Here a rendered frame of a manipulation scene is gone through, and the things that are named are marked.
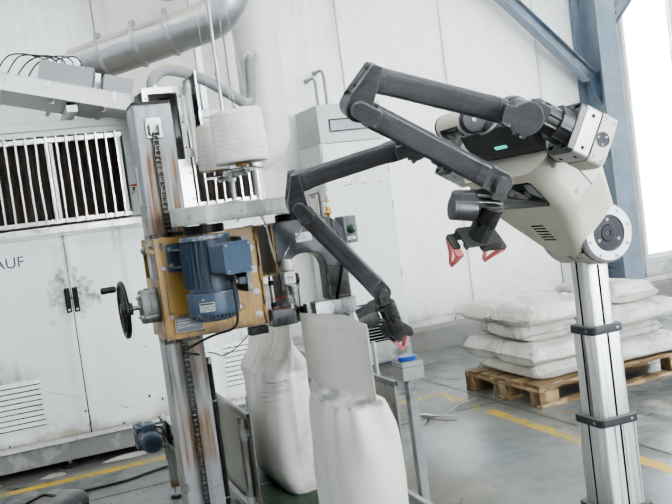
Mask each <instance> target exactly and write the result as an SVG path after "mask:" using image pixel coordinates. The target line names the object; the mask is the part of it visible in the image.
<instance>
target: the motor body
mask: <svg viewBox="0 0 672 504"><path fill-rule="evenodd" d="M228 237H230V232H223V233H215V234H208V235H202V236H193V237H186V238H180V239H179V243H182V244H180V245H179V248H180V255H181V262H182V269H183V276H184V283H185V289H188V290H190V293H189V294H187V295H186V298H187V304H188V310H189V315H190V317H191V318H192V319H193V321H195V322H201V323H202V322H214V321H220V320H225V319H230V318H233V317H235V316H236V308H235V300H234V294H233V289H232V285H231V282H230V281H229V280H228V277H229V276H228V275H213V274H212V273H211V267H210V260H209V252H208V247H209V246H210V245H215V244H221V243H224V242H231V240H230V238H228ZM236 295H237V302H238V310H240V300H239V292H238V287H236Z"/></svg>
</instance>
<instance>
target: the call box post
mask: <svg viewBox="0 0 672 504"><path fill-rule="evenodd" d="M404 386H405V394H406V402H407V409H408V417H409V425H410V433H411V441H412V448H413V456H414V464H415V472H416V480H417V487H418V495H419V496H421V497H423V498H424V499H426V500H428V501H429V502H431V499H430V491H429V483H428V475H427V467H426V459H425V452H424V444H423V436H422V428H421V420H420V412H419V405H418V397H417V389H416V381H415V380H410V381H406V382H404Z"/></svg>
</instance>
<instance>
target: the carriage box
mask: <svg viewBox="0 0 672 504"><path fill-rule="evenodd" d="M223 232H230V237H234V236H245V238H246V239H248V240H249V242H250V249H251V256H252V263H253V270H252V271H250V273H251V280H252V288H253V289H252V291H249V292H247V291H241V290H238V292H239V300H240V310H239V323H238V325H237V327H236V328H235V329H240V328H245V327H251V326H256V325H262V324H266V323H267V324H269V316H268V309H267V301H266V294H265V287H264V279H263V272H262V265H261V257H260V250H259V243H258V235H257V228H256V225H255V226H245V227H236V228H228V229H224V231H219V232H212V233H208V234H215V233H223ZM193 236H200V234H197V235H189V236H184V235H180V236H173V237H165V238H158V239H152V241H145V240H141V246H142V249H140V252H141V255H142V254H143V260H144V267H145V274H146V281H147V287H148V288H149V289H150V288H154V289H155V290H156V293H157V296H158V301H159V307H160V321H158V322H154V323H153V329H154V334H155V335H158V336H160V337H162V338H164V339H166V340H167V341H168V342H169V341H173V340H179V339H184V338H190V337H196V336H201V335H207V334H212V333H217V332H221V331H224V330H228V329H230V328H232V327H233V326H234V325H235V323H236V316H235V317H233V318H230V319H225V320H220V321H214V322H203V325H204V328H203V329H198V330H193V331H187V332H182V333H177V330H176V323H175V318H181V317H186V316H190V315H189V310H188V304H187V298H186V295H187V294H189V293H190V290H188V289H185V283H184V276H183V271H180V272H174V273H170V272H169V271H168V265H167V258H166V251H165V245H167V244H174V243H179V239H180V238H186V237H193ZM147 254H154V256H155V263H156V270H157V277H158V279H151V278H150V274H149V267H148V260H147Z"/></svg>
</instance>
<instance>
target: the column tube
mask: <svg viewBox="0 0 672 504"><path fill-rule="evenodd" d="M126 113H127V120H128V127H129V134H130V141H131V148H132V155H133V162H134V169H135V167H136V166H137V173H138V180H139V187H140V194H141V201H142V205H141V204H140V197H139V190H138V183H137V176H136V169H135V176H136V183H137V190H138V197H139V204H140V211H141V218H142V225H143V232H144V239H145V241H152V239H158V238H165V237H166V230H165V225H164V218H163V210H162V203H161V201H162V200H161V196H160V189H159V182H158V180H159V179H158V175H157V168H156V161H155V160H156V159H155V154H154V147H153V138H150V139H146V132H145V125H144V118H153V117H160V119H161V126H162V134H163V137H161V138H159V142H160V150H161V159H162V164H163V171H164V179H165V185H166V192H167V200H168V206H169V213H170V210H172V209H178V208H185V205H184V198H183V191H182V184H181V177H180V170H179V163H178V156H177V149H176V141H175V134H174V127H173V120H172V113H171V106H170V103H160V104H146V105H133V106H131V107H130V108H129V110H128V111H127V112H126ZM147 260H148V267H149V274H150V278H151V279H158V277H157V270H156V263H155V256H154V254H147ZM159 343H160V350H161V357H162V364H163V371H164V378H165V385H166V392H167V399H168V406H169V413H170V420H171V427H172V434H173V441H174V448H175V455H176V462H177V469H178V476H179V483H180V489H181V496H182V503H183V504H204V503H205V502H204V499H203V491H202V485H201V483H202V482H201V478H200V471H199V462H198V457H197V450H196V442H195V436H194V429H193V421H192V412H191V407H190V400H189V392H188V386H187V379H186V372H185V365H184V358H183V352H182V342H181V339H179V340H173V341H169V342H168V341H167V340H166V339H164V338H162V337H160V336H159ZM189 352H192V353H199V354H200V355H199V356H196V355H190V363H191V368H192V375H193V383H194V389H195V396H196V404H197V412H198V418H199V425H200V433H201V439H202V446H203V453H204V460H205V461H204V462H205V467H206V471H205V472H206V474H207V482H208V488H209V495H210V503H211V504H226V497H225V490H224V483H223V476H222V468H221V461H220V454H219V447H218V440H217V433H216V426H215V419H214V412H213V404H212V397H211V390H210V383H209V376H208V369H207V362H206V355H205V348H204V342H202V343H200V344H198V345H196V346H194V347H193V348H191V349H189Z"/></svg>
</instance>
